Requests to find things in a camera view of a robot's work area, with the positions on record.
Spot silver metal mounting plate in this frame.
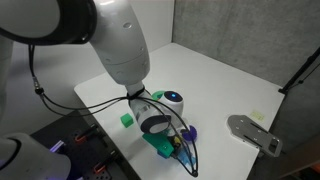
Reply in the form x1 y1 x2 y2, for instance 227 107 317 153
226 114 284 158

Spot green bowl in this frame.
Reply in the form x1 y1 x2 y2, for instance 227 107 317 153
151 90 166 101

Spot purple bumpy ball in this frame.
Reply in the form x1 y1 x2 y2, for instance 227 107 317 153
181 124 198 142

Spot orange black clamp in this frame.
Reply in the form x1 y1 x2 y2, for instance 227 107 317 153
92 150 118 174
73 124 100 144

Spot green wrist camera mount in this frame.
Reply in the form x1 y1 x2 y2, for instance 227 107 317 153
142 131 175 159

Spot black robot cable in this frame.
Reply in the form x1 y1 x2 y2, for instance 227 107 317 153
27 44 200 178

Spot yellow sticky note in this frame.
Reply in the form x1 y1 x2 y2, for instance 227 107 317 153
250 110 266 122

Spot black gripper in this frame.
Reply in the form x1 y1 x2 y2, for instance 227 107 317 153
170 131 184 153

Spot light blue figure toy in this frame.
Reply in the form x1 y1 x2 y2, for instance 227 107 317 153
176 149 197 166

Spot black perforated breadboard table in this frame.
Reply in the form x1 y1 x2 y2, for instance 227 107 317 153
29 109 142 180

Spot black tripod stand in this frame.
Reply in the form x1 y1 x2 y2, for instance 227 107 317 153
278 45 320 95

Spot green cube block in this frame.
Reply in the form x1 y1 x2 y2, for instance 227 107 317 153
120 112 135 128

